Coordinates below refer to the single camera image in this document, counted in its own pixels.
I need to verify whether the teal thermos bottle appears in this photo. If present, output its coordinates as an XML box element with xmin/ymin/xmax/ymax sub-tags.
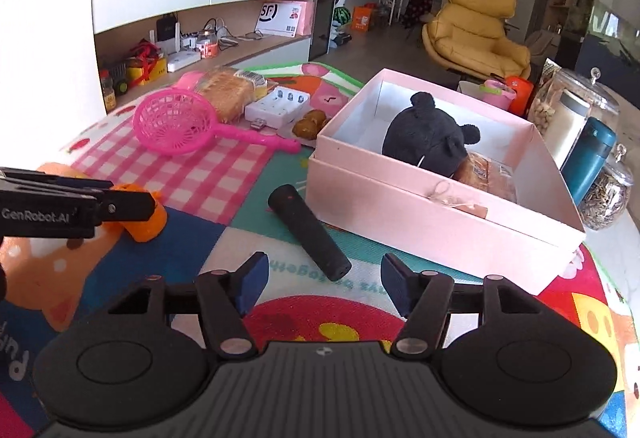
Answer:
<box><xmin>561</xmin><ymin>117</ymin><xmax>617</xmax><ymax>206</ymax></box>

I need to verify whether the orange shopping bag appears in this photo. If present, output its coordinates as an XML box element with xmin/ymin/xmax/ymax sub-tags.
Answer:
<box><xmin>350</xmin><ymin>5</ymin><xmax>376</xmax><ymax>32</ymax></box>

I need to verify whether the yellow lounge chair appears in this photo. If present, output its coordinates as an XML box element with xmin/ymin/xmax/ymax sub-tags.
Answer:
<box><xmin>422</xmin><ymin>0</ymin><xmax>530</xmax><ymax>79</ymax></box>

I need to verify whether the orange pumpkin toy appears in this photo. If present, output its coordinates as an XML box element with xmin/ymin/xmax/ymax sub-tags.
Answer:
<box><xmin>112</xmin><ymin>183</ymin><xmax>168</xmax><ymax>243</ymax></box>

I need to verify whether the large glass nut jar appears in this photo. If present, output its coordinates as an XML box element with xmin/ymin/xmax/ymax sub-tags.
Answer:
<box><xmin>527</xmin><ymin>67</ymin><xmax>620</xmax><ymax>135</ymax></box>

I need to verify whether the colourful play mat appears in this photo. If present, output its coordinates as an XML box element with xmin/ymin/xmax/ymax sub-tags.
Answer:
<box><xmin>0</xmin><ymin>60</ymin><xmax>640</xmax><ymax>438</ymax></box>

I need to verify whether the black cylinder tube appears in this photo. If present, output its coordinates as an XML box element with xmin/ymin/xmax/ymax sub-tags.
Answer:
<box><xmin>268</xmin><ymin>184</ymin><xmax>352</xmax><ymax>282</ymax></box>

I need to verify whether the white thermos bottle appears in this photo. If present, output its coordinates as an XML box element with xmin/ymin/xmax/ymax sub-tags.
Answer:
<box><xmin>544</xmin><ymin>90</ymin><xmax>590</xmax><ymax>169</ymax></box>

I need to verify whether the pink toy bucket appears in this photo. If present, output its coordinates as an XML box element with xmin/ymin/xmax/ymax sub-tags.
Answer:
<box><xmin>478</xmin><ymin>79</ymin><xmax>516</xmax><ymax>111</ymax></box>

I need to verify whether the pink plastic strainer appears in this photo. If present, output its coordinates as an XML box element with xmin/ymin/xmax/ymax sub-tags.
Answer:
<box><xmin>132</xmin><ymin>88</ymin><xmax>302</xmax><ymax>156</ymax></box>

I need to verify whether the small glass seed jar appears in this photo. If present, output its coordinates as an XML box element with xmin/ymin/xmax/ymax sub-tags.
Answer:
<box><xmin>578</xmin><ymin>143</ymin><xmax>634</xmax><ymax>231</ymax></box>

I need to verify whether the black plush toy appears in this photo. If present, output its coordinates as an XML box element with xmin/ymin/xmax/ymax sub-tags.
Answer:
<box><xmin>382</xmin><ymin>91</ymin><xmax>480</xmax><ymax>178</ymax></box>

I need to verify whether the bagged sliced bread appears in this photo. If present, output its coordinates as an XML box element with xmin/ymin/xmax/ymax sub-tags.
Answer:
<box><xmin>195</xmin><ymin>67</ymin><xmax>268</xmax><ymax>124</ymax></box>

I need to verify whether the fish tank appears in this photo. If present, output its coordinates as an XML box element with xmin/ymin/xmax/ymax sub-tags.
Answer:
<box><xmin>575</xmin><ymin>0</ymin><xmax>639</xmax><ymax>106</ymax></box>

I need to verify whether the pink gift box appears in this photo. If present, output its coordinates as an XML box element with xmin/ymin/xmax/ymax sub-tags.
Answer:
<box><xmin>305</xmin><ymin>69</ymin><xmax>586</xmax><ymax>295</ymax></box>

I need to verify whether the white SF parcel box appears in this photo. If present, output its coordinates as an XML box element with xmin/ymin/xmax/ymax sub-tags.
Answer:
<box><xmin>255</xmin><ymin>0</ymin><xmax>314</xmax><ymax>38</ymax></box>

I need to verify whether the orange container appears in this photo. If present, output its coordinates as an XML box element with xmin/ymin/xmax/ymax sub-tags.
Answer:
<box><xmin>506</xmin><ymin>76</ymin><xmax>534</xmax><ymax>116</ymax></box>

